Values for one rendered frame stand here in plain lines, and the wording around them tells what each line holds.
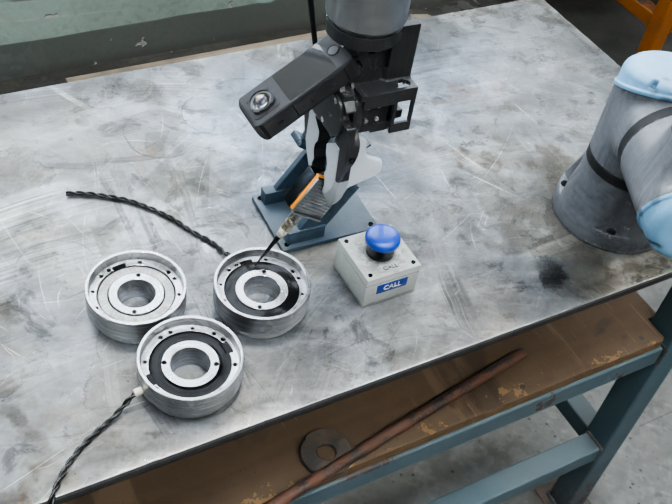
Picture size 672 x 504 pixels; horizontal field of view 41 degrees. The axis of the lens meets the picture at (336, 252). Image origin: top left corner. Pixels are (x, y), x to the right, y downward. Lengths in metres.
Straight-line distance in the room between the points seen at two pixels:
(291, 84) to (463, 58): 0.63
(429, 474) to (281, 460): 0.72
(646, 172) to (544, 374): 0.44
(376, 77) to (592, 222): 0.41
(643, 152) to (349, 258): 0.34
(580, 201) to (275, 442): 0.50
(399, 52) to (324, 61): 0.07
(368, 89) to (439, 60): 0.57
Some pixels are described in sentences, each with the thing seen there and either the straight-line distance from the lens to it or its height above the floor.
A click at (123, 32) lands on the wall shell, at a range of 2.71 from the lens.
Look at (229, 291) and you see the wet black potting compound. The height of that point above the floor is 0.83.
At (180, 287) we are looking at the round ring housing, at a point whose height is 0.83.
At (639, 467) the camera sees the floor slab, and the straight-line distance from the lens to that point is 2.03.
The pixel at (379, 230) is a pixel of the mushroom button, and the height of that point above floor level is 0.87.
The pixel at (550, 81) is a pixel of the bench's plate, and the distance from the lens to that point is 1.45.
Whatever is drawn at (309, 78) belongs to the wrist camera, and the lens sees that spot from 0.85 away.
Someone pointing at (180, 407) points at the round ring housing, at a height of 0.83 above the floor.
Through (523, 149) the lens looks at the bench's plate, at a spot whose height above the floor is 0.80.
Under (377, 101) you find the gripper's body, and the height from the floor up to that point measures 1.06.
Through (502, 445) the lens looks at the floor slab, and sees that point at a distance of 1.95.
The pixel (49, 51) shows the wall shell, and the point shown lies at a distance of 2.68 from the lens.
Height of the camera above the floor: 1.57
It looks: 45 degrees down
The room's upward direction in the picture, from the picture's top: 10 degrees clockwise
